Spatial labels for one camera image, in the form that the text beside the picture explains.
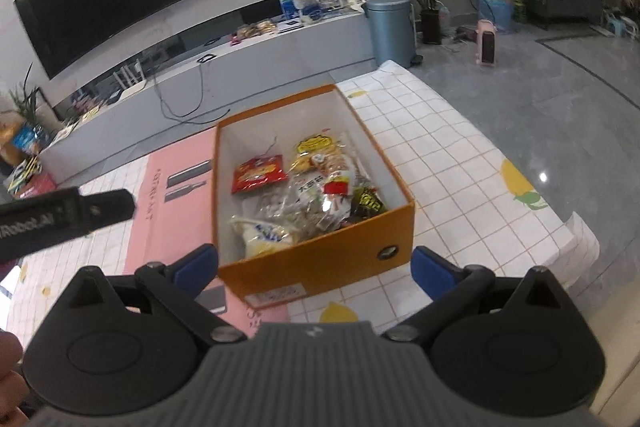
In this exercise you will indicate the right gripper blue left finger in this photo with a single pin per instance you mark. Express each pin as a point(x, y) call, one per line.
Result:
point(193, 272)

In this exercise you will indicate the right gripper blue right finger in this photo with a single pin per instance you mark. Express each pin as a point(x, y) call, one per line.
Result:
point(434, 274)

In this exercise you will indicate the white bread snack bag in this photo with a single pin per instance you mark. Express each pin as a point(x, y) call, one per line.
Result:
point(262, 238)

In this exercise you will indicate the dark green yellow snack packet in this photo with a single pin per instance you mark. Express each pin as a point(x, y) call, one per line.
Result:
point(366, 204)

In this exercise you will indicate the red snack bag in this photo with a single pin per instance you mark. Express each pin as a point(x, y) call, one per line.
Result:
point(258, 172)

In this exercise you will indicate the clear green candy bag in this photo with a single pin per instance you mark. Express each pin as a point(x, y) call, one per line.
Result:
point(316, 220)

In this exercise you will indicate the clear peanut snack bag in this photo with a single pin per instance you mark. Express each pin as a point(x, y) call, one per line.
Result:
point(343, 181)

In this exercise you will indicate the orange cardboard box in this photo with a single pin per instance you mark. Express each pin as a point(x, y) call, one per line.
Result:
point(356, 251)

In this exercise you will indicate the white labelled snack packet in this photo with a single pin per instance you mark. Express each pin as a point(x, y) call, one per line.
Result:
point(308, 188)

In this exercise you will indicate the yellow chips bag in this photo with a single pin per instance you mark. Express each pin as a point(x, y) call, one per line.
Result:
point(322, 152)

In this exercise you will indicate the person left hand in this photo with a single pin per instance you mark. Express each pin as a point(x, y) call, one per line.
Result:
point(13, 389)

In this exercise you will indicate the pink basket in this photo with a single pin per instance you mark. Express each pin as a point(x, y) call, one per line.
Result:
point(40, 184)

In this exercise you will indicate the pink poster mat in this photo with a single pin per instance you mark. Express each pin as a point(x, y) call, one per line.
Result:
point(170, 222)

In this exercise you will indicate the lemon print tablecloth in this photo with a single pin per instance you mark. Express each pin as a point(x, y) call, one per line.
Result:
point(473, 207)

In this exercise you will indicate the left potted plant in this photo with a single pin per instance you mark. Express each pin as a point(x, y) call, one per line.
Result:
point(25, 102)

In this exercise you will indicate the white wifi router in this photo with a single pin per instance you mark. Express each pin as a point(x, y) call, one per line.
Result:
point(131, 79)

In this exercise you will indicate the grey tv console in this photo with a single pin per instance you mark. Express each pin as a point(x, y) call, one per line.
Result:
point(193, 95)

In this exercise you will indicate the snack pile on console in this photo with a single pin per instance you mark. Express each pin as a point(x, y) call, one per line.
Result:
point(246, 31)

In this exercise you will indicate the pink small heater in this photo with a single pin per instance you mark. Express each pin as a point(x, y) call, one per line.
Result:
point(486, 38)

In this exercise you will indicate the blue grey trash bin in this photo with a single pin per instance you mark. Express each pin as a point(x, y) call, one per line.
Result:
point(393, 31)

